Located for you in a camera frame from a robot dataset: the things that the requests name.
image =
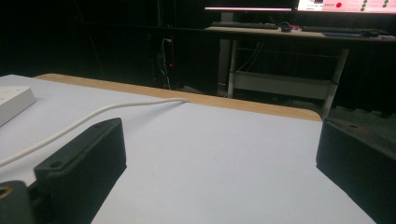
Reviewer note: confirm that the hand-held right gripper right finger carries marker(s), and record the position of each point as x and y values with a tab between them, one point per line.
358	168

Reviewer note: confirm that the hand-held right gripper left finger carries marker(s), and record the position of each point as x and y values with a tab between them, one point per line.
84	168

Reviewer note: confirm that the white power strip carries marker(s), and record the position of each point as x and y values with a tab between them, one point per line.
12	101

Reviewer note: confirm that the white table mat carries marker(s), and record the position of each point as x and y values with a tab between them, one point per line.
202	161

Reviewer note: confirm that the black keyboard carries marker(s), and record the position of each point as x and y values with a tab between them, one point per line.
244	25
339	30

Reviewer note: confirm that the wooden desk with white legs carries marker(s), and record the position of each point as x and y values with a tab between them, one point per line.
280	32

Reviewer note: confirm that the dark computer mouse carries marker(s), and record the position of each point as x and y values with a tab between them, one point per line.
285	28

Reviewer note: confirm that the computer monitor with bright screen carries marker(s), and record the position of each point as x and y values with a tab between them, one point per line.
345	5

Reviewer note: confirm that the dark computer monitor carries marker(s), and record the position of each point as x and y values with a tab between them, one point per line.
249	4

